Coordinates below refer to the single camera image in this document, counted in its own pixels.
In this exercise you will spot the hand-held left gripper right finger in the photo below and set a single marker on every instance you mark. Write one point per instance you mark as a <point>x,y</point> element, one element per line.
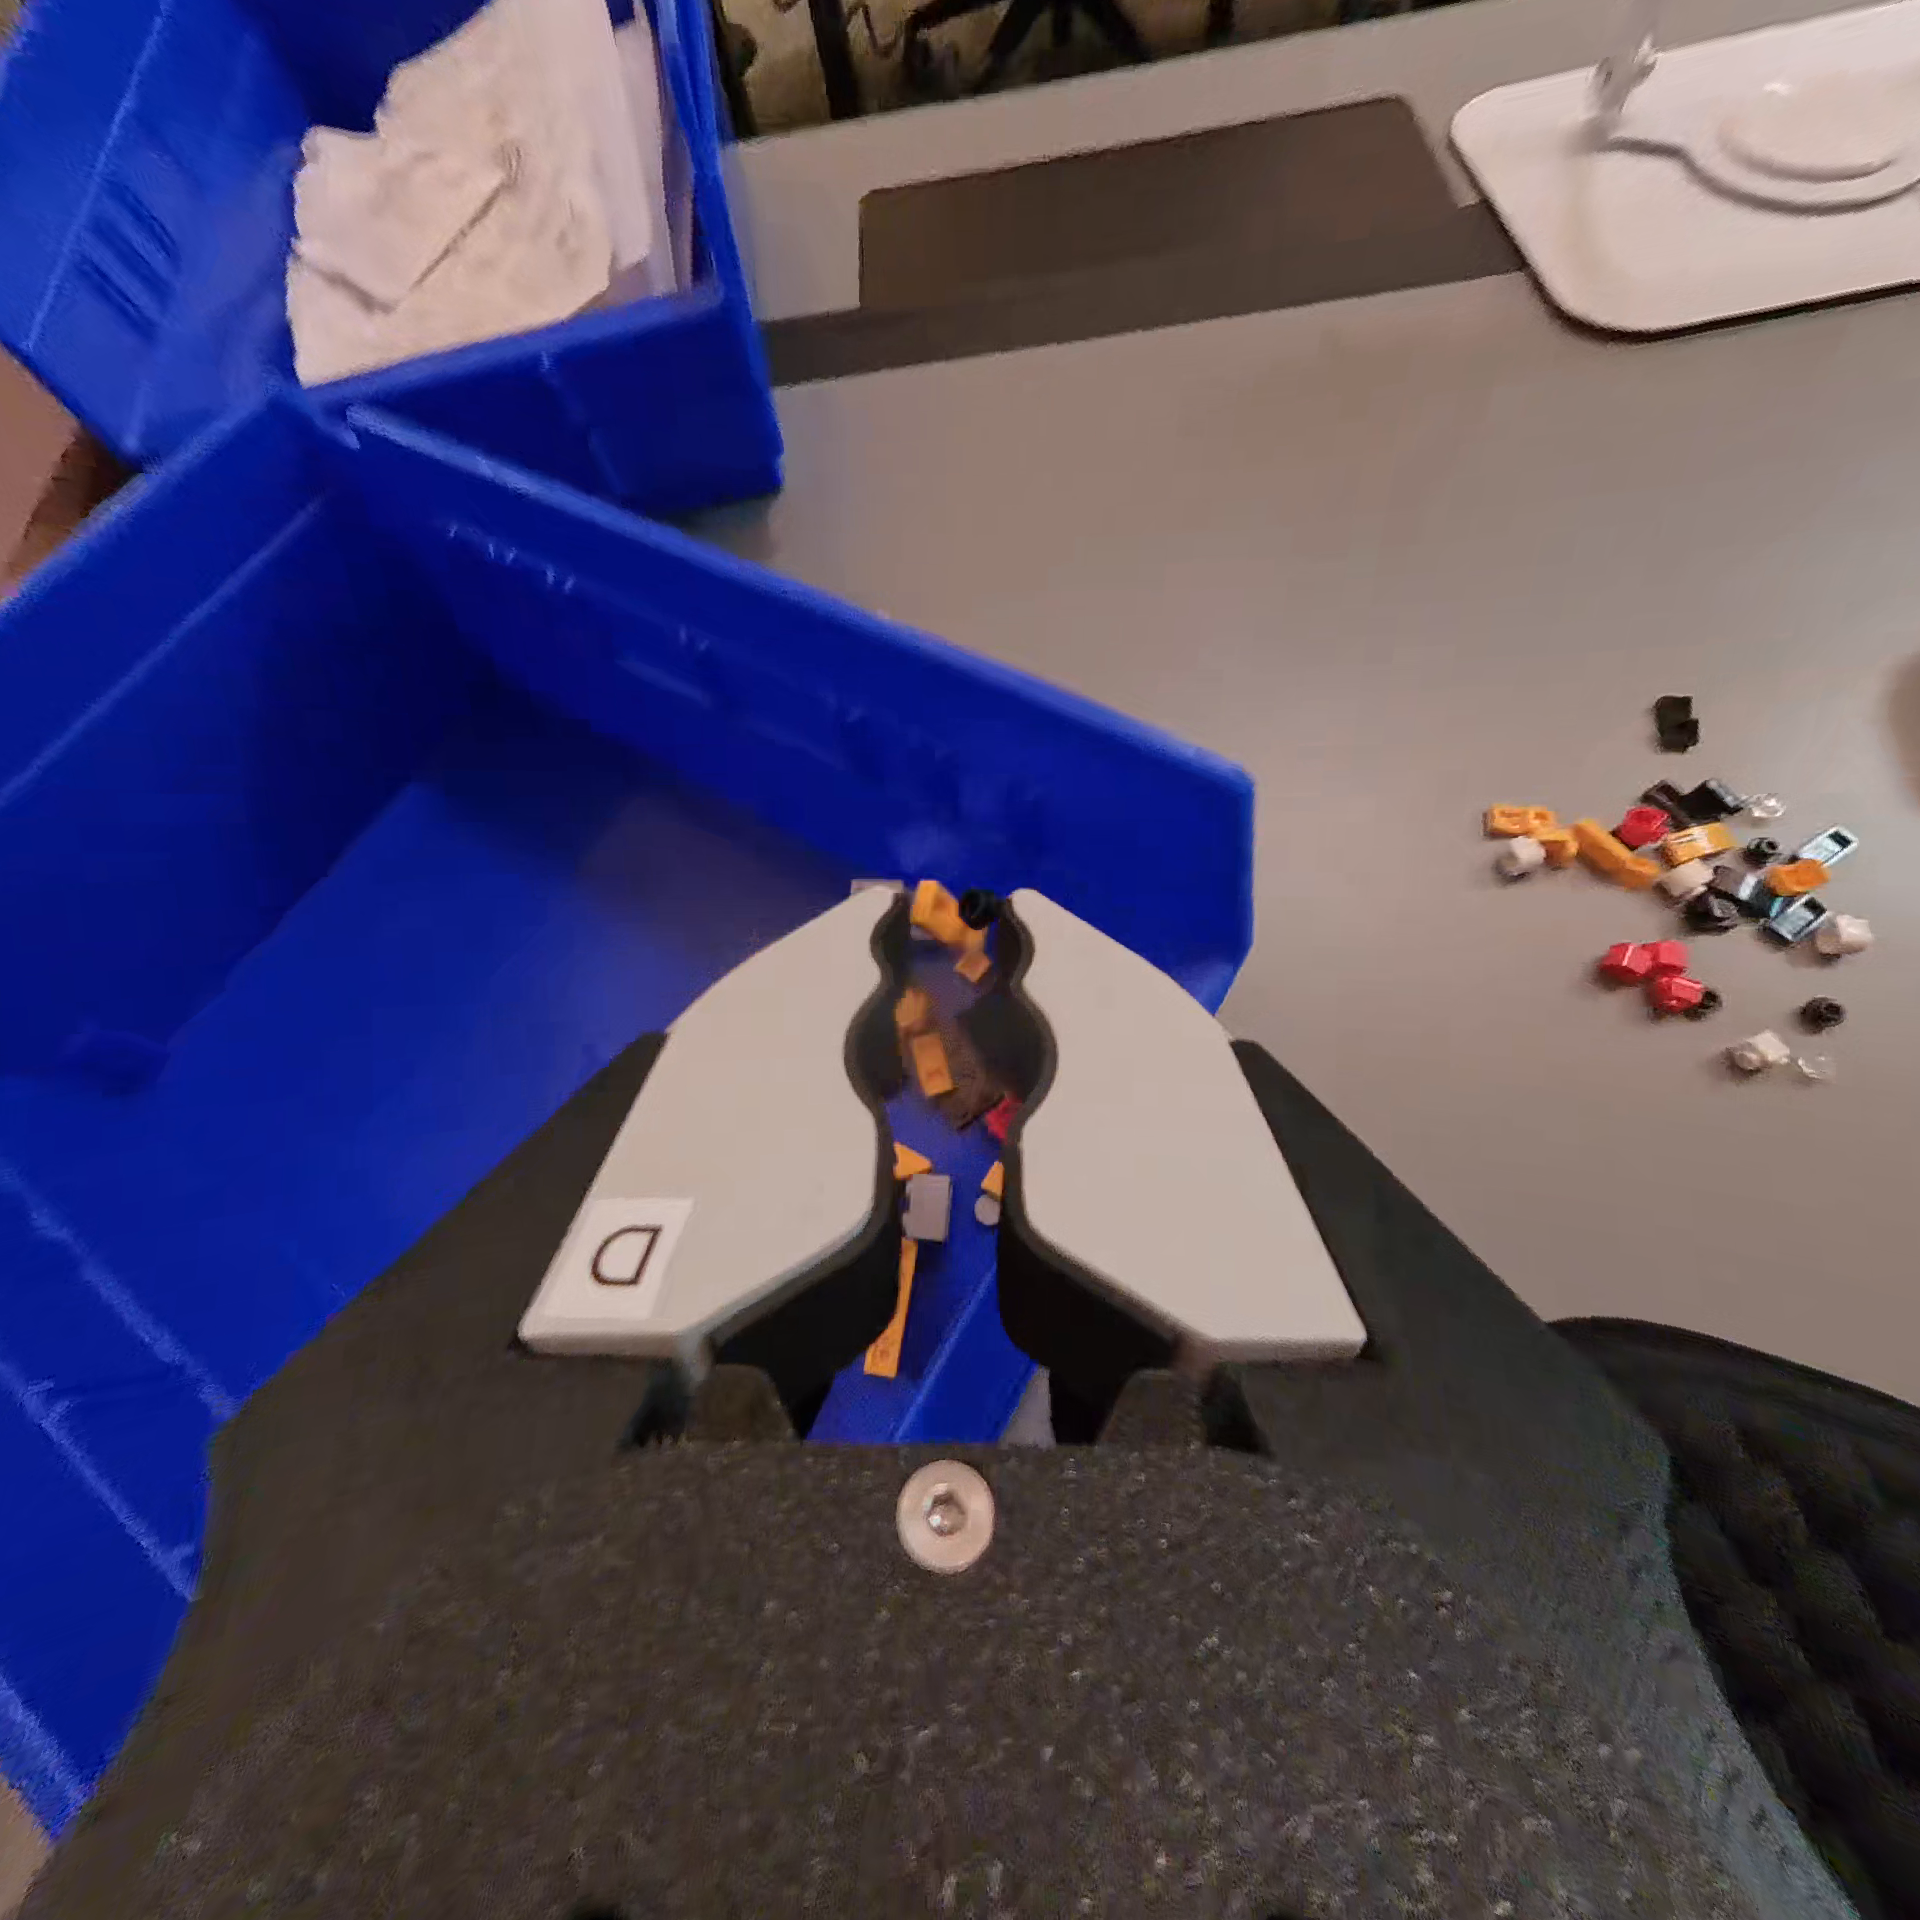
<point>1184,1185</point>

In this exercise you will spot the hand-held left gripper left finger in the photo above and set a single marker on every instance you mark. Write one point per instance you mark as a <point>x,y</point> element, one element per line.
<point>751,1141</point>

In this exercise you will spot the mixed toy bricks heap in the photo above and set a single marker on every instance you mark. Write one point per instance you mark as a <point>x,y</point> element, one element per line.
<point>930,1067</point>

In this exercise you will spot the blue plastic bin holding bricks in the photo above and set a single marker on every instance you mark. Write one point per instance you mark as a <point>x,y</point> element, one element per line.
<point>299,901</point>

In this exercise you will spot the large pile of toy bricks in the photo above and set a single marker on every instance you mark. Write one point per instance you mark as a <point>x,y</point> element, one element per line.
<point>1629,857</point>

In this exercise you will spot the blue plastic bin holding paper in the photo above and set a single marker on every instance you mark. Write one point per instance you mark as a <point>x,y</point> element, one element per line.
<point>645,406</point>

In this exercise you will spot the crumpled white paper bags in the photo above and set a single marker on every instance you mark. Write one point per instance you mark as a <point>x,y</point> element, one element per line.
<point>451,226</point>

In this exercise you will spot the white adjustable stand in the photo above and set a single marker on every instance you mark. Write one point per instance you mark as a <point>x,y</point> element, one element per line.
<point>1650,226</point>

